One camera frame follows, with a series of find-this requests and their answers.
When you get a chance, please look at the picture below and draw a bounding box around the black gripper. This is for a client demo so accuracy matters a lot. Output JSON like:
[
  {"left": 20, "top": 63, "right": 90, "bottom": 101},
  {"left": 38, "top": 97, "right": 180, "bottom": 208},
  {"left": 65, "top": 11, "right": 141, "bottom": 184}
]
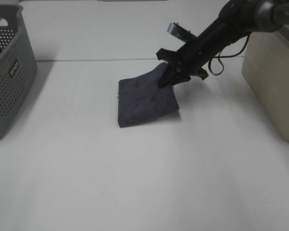
[{"left": 156, "top": 38, "right": 222, "bottom": 89}]

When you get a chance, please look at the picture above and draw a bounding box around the dark grey towel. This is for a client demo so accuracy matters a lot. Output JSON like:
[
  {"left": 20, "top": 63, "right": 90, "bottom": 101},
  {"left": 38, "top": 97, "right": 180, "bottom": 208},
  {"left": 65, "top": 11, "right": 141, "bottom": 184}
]
[{"left": 118, "top": 63, "right": 179, "bottom": 128}]

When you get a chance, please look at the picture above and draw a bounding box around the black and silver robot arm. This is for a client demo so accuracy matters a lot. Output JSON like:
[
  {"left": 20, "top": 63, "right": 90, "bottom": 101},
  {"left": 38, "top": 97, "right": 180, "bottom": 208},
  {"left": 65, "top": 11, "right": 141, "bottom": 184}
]
[{"left": 157, "top": 0, "right": 289, "bottom": 88}]

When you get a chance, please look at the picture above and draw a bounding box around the beige plastic storage bin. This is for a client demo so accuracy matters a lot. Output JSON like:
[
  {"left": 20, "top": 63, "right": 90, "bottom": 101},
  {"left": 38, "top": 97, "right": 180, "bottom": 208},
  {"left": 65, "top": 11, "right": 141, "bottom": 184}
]
[{"left": 242, "top": 26, "right": 289, "bottom": 141}]

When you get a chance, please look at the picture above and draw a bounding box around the grey perforated plastic basket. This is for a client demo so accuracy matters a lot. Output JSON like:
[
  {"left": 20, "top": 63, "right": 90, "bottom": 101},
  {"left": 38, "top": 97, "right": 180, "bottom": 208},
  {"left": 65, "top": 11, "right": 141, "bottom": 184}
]
[{"left": 0, "top": 4, "right": 38, "bottom": 139}]

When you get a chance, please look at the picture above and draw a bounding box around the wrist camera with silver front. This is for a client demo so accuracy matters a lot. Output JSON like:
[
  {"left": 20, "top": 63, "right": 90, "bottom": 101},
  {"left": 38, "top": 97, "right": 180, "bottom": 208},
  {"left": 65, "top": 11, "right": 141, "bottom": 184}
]
[{"left": 167, "top": 22, "right": 197, "bottom": 43}]

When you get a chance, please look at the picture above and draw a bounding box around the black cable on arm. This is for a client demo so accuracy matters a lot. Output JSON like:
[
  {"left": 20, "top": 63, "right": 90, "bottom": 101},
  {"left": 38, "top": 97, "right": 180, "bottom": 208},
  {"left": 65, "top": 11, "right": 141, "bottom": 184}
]
[{"left": 208, "top": 32, "right": 251, "bottom": 75}]

